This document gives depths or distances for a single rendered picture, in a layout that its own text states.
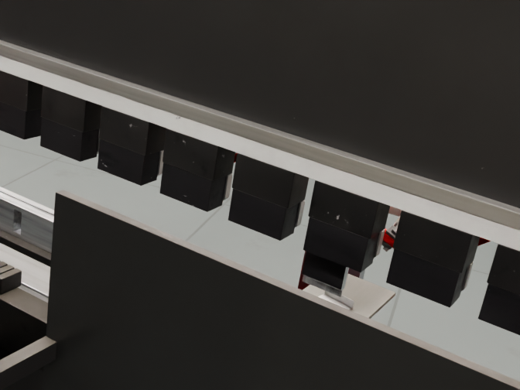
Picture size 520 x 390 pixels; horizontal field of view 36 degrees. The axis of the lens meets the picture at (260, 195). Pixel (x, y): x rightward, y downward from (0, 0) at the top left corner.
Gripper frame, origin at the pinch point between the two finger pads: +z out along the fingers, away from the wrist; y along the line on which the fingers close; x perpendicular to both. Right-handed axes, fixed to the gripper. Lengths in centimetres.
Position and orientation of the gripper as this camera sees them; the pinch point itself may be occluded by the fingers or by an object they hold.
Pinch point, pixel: (391, 237)
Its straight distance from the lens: 178.9
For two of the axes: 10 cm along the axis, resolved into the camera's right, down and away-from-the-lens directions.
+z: -5.1, 2.4, -8.3
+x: -7.3, -6.3, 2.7
